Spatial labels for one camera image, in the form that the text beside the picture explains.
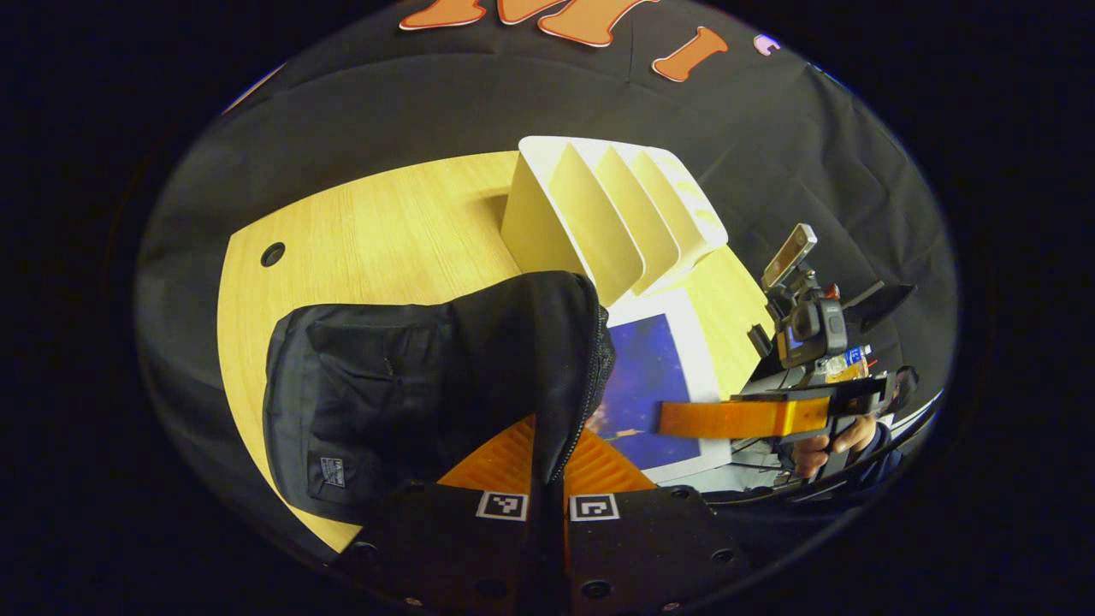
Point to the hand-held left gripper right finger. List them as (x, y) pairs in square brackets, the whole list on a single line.
[(650, 547)]

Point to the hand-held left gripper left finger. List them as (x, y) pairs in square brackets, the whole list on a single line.
[(445, 547)]

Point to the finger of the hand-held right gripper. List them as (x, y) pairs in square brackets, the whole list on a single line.
[(736, 419)]

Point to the blue cover book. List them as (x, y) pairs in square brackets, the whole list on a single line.
[(642, 368)]

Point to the black schoolbag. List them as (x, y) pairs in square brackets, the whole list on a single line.
[(411, 385)]

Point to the white bookshelf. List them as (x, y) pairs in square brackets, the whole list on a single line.
[(599, 214)]

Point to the orange blue snack packet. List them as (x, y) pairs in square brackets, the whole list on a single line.
[(847, 370)]

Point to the black backdrop cloth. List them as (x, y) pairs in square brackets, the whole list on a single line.
[(428, 103)]

